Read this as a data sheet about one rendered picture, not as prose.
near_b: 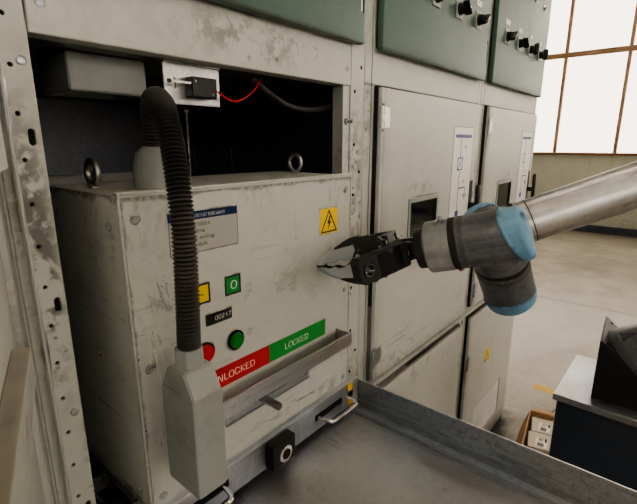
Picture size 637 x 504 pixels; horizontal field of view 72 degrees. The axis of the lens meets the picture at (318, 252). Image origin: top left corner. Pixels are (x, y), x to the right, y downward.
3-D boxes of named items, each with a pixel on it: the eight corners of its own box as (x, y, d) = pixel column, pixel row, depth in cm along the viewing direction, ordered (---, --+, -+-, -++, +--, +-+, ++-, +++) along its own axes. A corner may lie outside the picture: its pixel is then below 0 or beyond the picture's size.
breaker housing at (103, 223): (348, 384, 101) (352, 172, 90) (150, 522, 65) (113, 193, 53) (213, 327, 133) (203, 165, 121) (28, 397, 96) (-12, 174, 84)
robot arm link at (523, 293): (525, 268, 86) (515, 224, 79) (547, 314, 78) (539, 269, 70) (477, 282, 89) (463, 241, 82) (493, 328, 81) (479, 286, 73)
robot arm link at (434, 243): (454, 275, 72) (442, 218, 70) (424, 279, 74) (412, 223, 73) (461, 262, 80) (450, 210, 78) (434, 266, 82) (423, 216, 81)
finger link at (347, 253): (326, 260, 90) (368, 253, 86) (314, 268, 85) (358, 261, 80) (323, 246, 89) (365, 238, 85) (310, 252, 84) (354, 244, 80)
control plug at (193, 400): (229, 480, 60) (222, 365, 56) (199, 502, 56) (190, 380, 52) (195, 455, 65) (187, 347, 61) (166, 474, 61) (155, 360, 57)
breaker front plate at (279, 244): (350, 386, 100) (354, 176, 89) (158, 523, 64) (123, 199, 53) (346, 384, 101) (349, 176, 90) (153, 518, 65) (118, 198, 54)
